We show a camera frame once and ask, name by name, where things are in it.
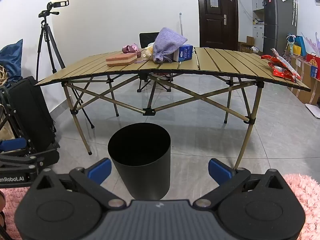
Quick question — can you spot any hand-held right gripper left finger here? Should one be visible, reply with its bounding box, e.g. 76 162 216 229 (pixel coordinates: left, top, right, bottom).
31 158 127 210

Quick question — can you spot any pink fluffy rug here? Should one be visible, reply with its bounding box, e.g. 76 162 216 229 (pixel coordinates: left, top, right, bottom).
0 174 320 240

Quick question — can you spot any black folding chair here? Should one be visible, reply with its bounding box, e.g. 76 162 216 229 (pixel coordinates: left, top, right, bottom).
137 32 173 93

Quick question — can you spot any white cabinet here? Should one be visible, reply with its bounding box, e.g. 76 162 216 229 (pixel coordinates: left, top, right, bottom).
252 0 265 49

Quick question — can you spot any grey refrigerator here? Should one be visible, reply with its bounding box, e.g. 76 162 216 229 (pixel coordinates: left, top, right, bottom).
262 0 298 55

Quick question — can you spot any large brown cardboard box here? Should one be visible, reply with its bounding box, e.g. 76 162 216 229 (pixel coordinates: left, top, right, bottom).
287 55 320 104

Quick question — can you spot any blue gift bag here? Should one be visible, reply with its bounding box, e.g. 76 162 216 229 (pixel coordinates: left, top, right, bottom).
294 35 307 57

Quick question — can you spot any blue fabric bag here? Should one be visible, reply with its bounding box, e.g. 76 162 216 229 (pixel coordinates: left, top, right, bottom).
0 39 23 80

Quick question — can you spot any red gift box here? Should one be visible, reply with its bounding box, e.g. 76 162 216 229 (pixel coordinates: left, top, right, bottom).
306 52 320 67

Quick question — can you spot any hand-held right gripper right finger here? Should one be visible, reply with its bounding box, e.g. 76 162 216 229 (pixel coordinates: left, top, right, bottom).
194 158 290 209

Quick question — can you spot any pink satin bow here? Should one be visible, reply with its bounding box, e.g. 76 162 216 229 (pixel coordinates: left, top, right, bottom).
121 44 139 55

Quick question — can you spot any black suitcase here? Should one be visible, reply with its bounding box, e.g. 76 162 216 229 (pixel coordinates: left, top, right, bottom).
5 76 60 153

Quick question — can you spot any black camera tripod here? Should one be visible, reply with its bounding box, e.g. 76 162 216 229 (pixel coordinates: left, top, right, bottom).
36 1 95 129

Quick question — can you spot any purple drawstring cloth bag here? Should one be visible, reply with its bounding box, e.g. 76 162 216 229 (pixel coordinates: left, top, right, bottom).
152 27 188 63

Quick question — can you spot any blue and white carton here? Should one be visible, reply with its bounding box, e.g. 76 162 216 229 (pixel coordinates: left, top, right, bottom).
172 44 194 62

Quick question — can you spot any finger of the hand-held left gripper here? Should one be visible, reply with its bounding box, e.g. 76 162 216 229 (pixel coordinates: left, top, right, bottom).
0 138 27 153
0 149 60 174

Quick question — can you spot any red snack packet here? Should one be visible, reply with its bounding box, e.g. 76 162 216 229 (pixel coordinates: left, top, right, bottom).
261 49 300 78
269 65 303 83

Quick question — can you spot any white bathroom scale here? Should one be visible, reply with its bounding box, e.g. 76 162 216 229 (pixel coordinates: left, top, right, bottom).
305 102 320 118

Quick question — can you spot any black round trash bin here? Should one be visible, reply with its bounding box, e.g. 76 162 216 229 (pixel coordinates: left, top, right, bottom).
107 123 172 200

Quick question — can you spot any tan folding camping table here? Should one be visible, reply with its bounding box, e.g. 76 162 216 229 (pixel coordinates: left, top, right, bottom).
34 47 312 170

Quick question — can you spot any wicker basket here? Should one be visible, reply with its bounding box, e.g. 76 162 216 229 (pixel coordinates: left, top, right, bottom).
0 65 9 87

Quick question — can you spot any purple coral decoration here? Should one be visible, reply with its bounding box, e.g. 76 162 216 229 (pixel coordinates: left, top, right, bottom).
301 31 320 53

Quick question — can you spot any dark brown door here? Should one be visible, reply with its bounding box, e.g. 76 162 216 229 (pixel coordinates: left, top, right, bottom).
197 0 239 50

